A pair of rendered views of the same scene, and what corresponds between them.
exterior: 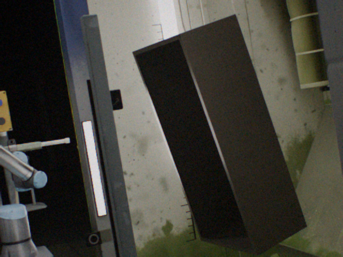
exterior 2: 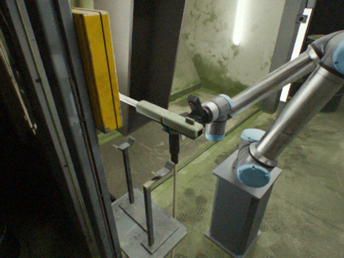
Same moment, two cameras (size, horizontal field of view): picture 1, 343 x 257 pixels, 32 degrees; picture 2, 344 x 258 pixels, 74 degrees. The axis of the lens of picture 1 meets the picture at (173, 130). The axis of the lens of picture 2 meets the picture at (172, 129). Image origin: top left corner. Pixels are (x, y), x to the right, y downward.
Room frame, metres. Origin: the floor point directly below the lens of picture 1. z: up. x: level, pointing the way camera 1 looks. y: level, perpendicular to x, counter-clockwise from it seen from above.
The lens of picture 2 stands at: (3.94, 1.63, 1.59)
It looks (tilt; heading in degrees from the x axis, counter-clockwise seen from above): 32 degrees down; 244
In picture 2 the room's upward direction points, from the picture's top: straight up
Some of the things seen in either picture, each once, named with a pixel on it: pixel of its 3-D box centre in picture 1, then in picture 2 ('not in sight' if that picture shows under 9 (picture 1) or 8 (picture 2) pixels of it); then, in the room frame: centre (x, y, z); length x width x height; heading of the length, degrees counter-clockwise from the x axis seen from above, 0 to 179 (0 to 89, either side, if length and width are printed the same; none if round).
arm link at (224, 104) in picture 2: (17, 160); (217, 107); (3.35, 0.88, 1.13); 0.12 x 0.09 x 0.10; 21
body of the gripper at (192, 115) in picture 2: not in sight; (194, 121); (3.51, 0.94, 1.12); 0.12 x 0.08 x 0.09; 21
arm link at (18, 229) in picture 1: (12, 222); (253, 146); (3.08, 0.90, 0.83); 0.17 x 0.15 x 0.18; 47
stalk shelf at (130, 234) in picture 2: (19, 209); (139, 224); (3.81, 1.06, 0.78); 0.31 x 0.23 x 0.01; 111
